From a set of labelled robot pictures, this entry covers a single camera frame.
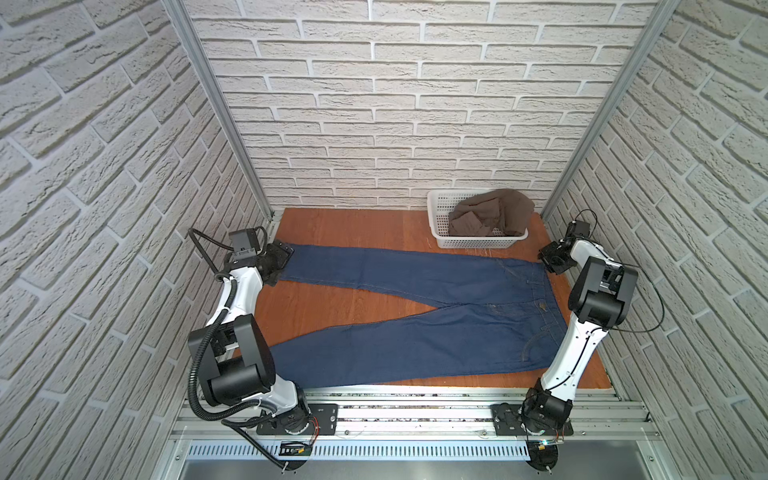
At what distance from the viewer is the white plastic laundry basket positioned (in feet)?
3.44

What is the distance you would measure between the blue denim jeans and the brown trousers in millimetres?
116

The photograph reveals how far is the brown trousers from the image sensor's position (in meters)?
1.05

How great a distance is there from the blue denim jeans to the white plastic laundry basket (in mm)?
51

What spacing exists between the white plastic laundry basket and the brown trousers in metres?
0.02

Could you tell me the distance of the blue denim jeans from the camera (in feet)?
2.76
